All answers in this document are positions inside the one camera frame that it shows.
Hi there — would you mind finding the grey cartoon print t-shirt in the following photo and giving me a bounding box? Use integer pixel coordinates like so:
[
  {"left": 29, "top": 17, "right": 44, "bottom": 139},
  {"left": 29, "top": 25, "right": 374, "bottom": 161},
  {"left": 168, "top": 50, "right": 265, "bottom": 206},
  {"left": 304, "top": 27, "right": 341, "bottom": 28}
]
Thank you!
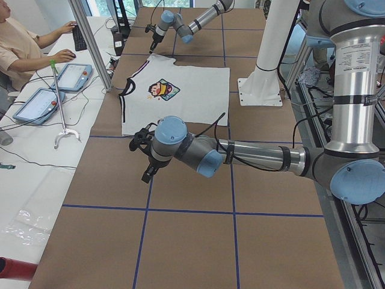
[{"left": 119, "top": 54, "right": 230, "bottom": 135}]

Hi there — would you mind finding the black keyboard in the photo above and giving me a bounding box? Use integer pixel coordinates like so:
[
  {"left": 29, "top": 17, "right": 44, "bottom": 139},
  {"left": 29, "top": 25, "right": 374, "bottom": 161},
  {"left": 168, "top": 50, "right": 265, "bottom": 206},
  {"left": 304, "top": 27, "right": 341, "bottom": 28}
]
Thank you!
[{"left": 72, "top": 25, "right": 87, "bottom": 51}]

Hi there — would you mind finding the seated person in beige shirt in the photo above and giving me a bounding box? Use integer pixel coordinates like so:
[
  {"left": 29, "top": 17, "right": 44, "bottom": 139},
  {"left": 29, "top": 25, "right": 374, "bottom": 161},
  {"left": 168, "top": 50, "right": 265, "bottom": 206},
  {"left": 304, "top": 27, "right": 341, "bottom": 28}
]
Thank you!
[{"left": 1, "top": 1, "right": 77, "bottom": 91}]

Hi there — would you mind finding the near blue teach pendant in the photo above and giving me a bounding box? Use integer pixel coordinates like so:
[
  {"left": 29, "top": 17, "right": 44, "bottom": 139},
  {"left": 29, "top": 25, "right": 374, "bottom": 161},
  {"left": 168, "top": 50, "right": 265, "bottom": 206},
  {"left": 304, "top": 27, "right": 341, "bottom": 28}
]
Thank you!
[{"left": 13, "top": 88, "right": 58, "bottom": 125}]

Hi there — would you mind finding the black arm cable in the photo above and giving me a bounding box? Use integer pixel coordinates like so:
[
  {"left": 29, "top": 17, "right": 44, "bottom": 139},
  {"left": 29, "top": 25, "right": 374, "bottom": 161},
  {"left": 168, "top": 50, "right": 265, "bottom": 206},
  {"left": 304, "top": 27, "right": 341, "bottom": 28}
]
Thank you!
[{"left": 192, "top": 112, "right": 289, "bottom": 172}]

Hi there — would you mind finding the reacher grabber stick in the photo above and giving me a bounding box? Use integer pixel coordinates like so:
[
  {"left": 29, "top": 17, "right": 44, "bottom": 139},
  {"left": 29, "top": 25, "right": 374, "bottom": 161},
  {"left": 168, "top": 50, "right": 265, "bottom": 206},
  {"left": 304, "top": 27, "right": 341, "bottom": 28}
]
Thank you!
[{"left": 50, "top": 60, "right": 81, "bottom": 149}]

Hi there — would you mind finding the blue teach pendant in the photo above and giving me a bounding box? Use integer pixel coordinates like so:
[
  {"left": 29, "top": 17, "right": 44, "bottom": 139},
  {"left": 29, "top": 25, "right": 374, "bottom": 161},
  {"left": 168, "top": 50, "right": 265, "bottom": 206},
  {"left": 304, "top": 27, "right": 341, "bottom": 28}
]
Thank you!
[
  {"left": 51, "top": 63, "right": 93, "bottom": 93},
  {"left": 13, "top": 88, "right": 58, "bottom": 125}
]

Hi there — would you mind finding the patterned cloth rag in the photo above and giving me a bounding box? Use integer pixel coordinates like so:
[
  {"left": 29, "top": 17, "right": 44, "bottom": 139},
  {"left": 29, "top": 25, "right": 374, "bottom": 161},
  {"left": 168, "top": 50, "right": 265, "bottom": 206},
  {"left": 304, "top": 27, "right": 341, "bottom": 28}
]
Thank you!
[{"left": 298, "top": 66, "right": 321, "bottom": 87}]

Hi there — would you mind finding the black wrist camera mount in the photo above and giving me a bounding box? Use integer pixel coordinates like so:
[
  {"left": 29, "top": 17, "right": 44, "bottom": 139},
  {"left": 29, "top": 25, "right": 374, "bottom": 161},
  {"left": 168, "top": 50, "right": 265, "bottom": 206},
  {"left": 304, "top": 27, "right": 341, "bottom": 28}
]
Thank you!
[
  {"left": 145, "top": 24, "right": 156, "bottom": 33},
  {"left": 129, "top": 122, "right": 158, "bottom": 154}
]

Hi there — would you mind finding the far blue teach pendant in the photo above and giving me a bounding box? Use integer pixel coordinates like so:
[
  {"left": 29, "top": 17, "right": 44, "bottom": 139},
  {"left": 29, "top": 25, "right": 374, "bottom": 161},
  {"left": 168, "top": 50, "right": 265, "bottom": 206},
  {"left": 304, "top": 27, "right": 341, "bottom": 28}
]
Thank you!
[{"left": 51, "top": 63, "right": 93, "bottom": 93}]

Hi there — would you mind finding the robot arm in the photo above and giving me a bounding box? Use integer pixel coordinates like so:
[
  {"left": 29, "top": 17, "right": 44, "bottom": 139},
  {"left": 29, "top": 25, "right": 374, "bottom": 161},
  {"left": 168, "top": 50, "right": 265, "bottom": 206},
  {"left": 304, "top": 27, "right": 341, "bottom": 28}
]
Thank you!
[
  {"left": 134, "top": 1, "right": 384, "bottom": 205},
  {"left": 145, "top": 0, "right": 233, "bottom": 54}
]

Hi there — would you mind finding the clear plastic bag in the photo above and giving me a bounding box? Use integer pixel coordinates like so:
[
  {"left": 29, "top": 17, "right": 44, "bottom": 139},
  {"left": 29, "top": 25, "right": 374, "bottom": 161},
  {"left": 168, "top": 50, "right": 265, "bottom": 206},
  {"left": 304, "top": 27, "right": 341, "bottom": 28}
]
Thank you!
[{"left": 1, "top": 209, "right": 56, "bottom": 261}]

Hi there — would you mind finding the red fire extinguisher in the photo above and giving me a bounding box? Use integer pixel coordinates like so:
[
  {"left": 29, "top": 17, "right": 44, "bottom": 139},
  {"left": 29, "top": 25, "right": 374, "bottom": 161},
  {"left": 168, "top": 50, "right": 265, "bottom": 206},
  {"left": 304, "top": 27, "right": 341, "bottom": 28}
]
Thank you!
[{"left": 1, "top": 257, "right": 38, "bottom": 281}]

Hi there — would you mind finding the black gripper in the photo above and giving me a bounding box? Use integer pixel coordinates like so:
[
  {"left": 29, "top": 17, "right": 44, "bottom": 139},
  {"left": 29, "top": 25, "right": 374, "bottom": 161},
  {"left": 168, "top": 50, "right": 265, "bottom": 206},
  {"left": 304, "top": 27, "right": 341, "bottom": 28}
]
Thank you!
[
  {"left": 141, "top": 157, "right": 164, "bottom": 184},
  {"left": 149, "top": 31, "right": 163, "bottom": 54}
]

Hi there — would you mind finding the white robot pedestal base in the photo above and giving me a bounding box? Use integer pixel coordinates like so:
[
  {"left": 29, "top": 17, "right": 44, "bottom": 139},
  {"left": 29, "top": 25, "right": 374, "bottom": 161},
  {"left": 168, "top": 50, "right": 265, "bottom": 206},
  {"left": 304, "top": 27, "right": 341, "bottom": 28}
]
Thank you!
[{"left": 238, "top": 0, "right": 300, "bottom": 107}]

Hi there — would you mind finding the aluminium frame post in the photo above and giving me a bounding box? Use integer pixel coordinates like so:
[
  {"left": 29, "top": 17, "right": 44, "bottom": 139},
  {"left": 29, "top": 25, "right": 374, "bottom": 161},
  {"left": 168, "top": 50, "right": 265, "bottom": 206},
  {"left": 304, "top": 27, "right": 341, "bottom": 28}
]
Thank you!
[{"left": 68, "top": 0, "right": 112, "bottom": 92}]

